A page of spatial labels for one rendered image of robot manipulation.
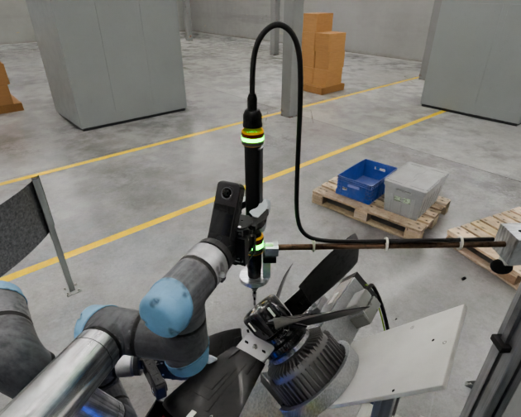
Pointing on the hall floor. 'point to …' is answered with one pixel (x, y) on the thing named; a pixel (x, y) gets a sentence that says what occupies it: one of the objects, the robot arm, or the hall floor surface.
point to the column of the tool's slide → (506, 361)
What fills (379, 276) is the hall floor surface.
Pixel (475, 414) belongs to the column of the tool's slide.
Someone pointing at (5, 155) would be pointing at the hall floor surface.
